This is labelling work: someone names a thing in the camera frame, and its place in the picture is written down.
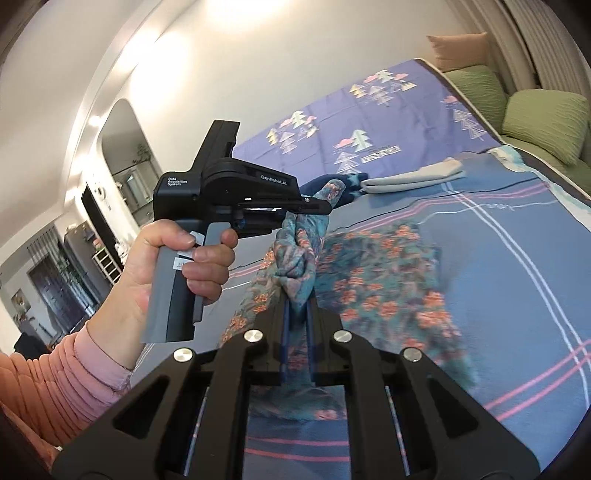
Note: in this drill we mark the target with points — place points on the navy star-print fleece garment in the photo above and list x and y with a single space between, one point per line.
355 184

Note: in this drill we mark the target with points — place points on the person's left forearm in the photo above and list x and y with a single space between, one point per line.
60 383

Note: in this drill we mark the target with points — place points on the teal floral garment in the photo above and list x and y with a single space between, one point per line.
369 277

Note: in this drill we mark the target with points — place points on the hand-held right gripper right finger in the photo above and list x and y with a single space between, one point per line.
323 350

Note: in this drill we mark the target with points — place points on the white round wall device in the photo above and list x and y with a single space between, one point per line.
98 190

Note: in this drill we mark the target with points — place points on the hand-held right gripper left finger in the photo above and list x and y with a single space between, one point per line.
277 341

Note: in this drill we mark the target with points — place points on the white shelf rack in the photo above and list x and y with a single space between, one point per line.
108 265

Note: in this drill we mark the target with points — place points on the purple tree-print bed sheet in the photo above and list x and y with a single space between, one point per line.
323 115

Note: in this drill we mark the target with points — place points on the person's left hand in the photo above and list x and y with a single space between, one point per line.
124 295

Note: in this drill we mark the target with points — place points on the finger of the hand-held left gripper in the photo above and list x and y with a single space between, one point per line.
304 205

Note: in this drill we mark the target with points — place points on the small framed picture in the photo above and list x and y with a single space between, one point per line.
19 303

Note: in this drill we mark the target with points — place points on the beige curtain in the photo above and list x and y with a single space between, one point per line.
554 46

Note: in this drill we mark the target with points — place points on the green ribbed pillow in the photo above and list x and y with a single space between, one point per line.
480 92
545 120

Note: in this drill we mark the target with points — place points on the peach pillow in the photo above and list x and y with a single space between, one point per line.
461 50

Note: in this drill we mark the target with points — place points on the black television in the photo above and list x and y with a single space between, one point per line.
99 217

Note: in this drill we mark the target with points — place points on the beige folded garment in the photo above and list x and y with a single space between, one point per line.
415 177

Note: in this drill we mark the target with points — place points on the dark door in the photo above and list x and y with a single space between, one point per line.
60 295

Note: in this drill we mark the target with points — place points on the blue-grey striped blanket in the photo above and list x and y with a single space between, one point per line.
508 277

